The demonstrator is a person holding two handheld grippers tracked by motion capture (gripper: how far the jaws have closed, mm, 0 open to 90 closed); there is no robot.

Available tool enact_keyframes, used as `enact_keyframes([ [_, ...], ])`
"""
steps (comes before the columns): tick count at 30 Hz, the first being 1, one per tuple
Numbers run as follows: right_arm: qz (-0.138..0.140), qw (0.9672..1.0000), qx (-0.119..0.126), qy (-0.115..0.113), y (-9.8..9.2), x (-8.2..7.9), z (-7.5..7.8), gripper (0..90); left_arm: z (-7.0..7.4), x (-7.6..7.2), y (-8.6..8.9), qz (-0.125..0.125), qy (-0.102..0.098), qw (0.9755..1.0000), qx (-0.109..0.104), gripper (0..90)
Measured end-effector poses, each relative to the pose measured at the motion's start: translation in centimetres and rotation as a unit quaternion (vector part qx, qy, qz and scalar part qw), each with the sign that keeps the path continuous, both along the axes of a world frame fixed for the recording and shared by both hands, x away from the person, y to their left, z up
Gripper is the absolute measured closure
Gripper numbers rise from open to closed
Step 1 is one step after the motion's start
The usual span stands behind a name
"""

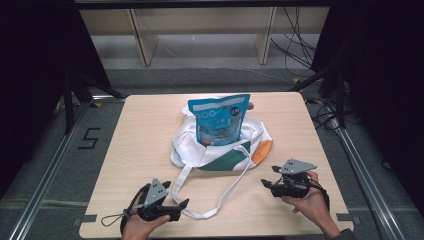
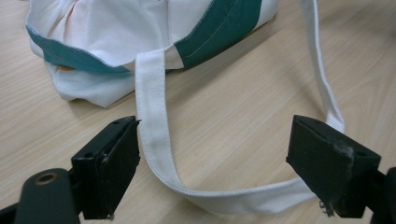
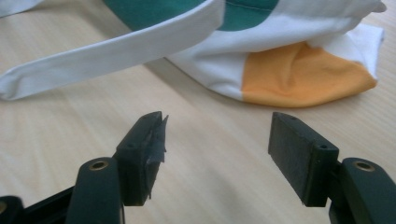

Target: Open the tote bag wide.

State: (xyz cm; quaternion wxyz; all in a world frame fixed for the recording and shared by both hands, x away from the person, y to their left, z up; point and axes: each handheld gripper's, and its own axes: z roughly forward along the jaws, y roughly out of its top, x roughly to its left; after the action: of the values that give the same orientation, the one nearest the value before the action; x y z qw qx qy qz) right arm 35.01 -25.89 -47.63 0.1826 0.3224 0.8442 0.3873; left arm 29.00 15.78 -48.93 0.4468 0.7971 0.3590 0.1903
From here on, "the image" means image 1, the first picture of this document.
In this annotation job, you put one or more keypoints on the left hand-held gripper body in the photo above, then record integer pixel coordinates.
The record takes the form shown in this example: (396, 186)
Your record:
(155, 196)

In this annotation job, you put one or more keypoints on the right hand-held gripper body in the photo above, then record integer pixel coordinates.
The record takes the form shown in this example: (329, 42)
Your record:
(293, 186)

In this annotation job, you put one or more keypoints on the white tote bag coloured blobs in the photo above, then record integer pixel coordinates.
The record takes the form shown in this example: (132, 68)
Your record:
(193, 156)

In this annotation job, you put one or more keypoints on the blue stand-up pouch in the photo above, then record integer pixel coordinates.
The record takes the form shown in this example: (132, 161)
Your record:
(218, 120)

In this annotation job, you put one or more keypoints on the person's right hand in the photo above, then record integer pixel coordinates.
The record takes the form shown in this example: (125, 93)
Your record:
(313, 203)

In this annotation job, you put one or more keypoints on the person's left hand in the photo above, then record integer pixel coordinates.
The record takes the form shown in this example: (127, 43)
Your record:
(136, 228)

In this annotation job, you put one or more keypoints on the grey tape strip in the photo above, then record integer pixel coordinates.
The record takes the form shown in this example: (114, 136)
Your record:
(86, 219)
(348, 218)

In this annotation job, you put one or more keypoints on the small brown round object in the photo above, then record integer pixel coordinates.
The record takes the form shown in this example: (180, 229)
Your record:
(251, 106)

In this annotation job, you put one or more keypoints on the black metal stand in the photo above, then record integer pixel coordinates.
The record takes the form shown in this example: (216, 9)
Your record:
(69, 106)
(340, 100)

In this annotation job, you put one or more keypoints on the light wooden shelf unit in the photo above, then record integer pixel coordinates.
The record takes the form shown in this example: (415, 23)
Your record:
(146, 46)

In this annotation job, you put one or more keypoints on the black curtain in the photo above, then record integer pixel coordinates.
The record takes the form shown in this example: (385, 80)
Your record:
(386, 83)
(33, 83)

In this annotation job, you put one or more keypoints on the aluminium floor rail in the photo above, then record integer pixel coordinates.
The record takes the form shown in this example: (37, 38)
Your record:
(50, 170)
(366, 176)

